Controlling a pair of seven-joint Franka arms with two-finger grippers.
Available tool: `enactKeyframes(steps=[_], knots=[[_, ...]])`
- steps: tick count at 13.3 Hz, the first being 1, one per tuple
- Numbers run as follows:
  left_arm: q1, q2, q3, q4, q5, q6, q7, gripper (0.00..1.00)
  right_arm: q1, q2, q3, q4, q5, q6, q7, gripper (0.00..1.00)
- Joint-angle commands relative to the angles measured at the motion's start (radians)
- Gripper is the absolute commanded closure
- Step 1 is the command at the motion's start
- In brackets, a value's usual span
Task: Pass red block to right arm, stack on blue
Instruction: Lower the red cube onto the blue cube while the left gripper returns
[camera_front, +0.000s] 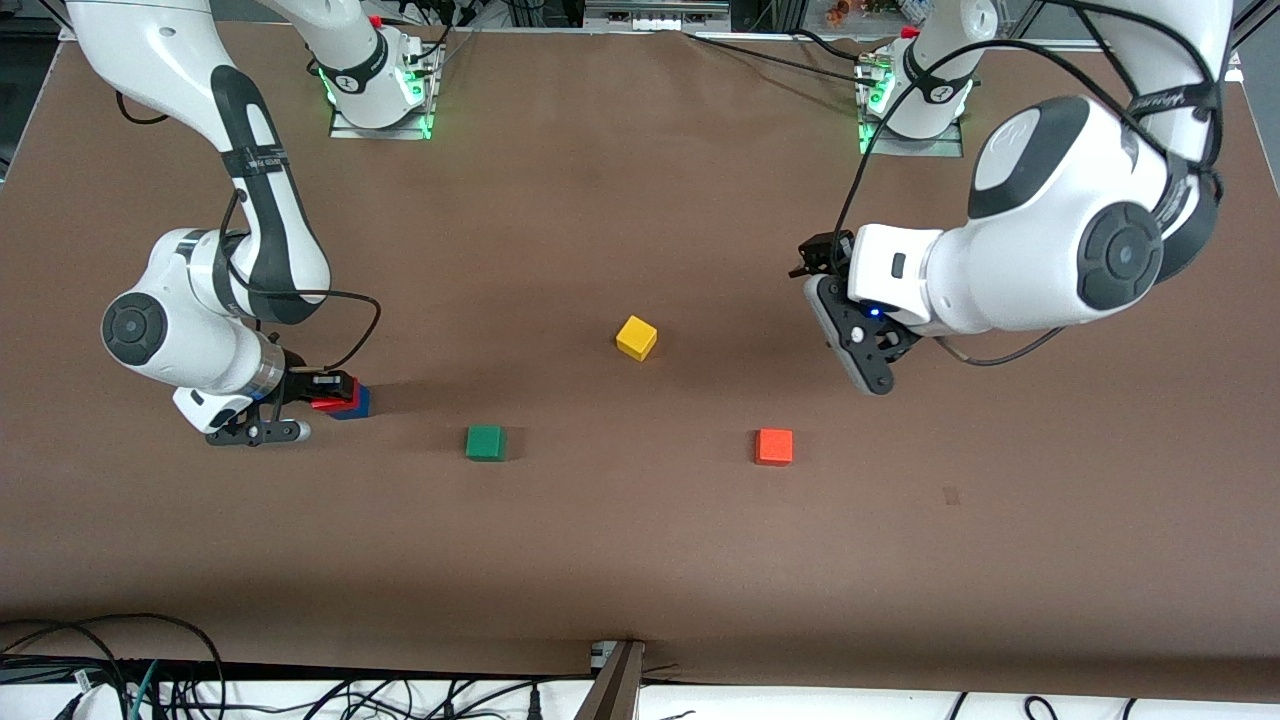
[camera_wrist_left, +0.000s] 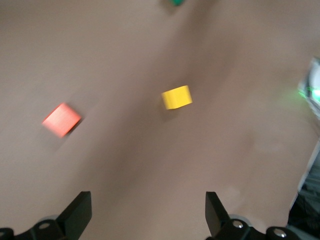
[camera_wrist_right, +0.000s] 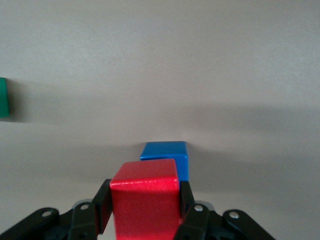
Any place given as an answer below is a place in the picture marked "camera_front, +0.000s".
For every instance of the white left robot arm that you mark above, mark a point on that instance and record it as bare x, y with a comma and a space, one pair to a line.
1030, 240

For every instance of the brown paper table cover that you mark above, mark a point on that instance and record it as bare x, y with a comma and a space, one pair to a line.
640, 550

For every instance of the red wooden block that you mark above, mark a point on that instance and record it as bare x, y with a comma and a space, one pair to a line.
335, 405

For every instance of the green wooden block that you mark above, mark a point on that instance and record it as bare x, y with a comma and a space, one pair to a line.
485, 444

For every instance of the grey metal post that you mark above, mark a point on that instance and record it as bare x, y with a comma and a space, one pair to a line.
615, 690

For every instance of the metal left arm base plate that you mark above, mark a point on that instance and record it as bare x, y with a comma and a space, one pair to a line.
910, 148

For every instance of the grey metal rail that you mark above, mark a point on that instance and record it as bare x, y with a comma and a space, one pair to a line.
655, 15

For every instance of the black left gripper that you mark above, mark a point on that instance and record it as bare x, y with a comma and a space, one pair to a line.
826, 254

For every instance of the small aluminium bracket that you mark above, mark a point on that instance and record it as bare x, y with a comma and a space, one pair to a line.
600, 655

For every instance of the orange wooden block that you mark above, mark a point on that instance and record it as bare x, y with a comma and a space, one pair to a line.
774, 448

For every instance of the yellow wooden block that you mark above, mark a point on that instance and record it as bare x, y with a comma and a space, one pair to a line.
636, 338

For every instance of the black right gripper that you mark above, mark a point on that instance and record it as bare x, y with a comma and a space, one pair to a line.
297, 384

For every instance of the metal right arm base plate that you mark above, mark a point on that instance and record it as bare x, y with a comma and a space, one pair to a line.
380, 133

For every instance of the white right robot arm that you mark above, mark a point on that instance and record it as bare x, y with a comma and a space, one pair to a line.
190, 330

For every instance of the blue wooden block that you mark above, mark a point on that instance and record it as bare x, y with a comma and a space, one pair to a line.
364, 405

